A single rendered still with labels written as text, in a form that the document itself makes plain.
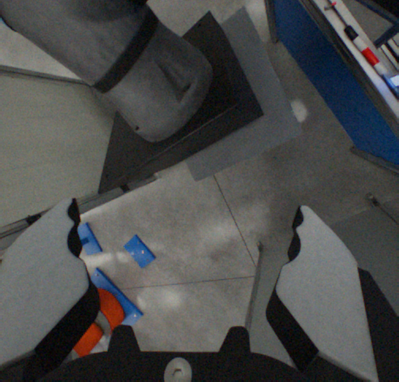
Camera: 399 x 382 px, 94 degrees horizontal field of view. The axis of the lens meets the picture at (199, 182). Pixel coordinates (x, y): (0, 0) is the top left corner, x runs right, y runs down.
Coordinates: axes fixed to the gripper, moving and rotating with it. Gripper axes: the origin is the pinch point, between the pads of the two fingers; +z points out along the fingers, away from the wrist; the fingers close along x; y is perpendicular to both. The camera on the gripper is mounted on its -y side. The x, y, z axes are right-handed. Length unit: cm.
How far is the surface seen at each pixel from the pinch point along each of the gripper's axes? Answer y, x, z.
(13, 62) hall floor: -19, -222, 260
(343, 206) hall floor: 64, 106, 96
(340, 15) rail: -23, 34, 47
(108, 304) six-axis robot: 275, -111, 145
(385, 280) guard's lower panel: 62, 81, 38
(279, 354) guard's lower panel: 92, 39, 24
